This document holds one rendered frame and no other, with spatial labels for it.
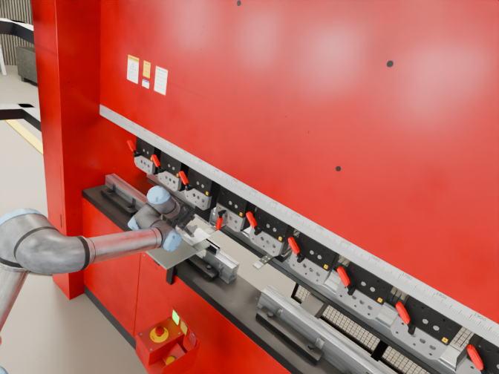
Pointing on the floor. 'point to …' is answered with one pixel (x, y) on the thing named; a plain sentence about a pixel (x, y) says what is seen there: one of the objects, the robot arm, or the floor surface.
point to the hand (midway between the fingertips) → (187, 233)
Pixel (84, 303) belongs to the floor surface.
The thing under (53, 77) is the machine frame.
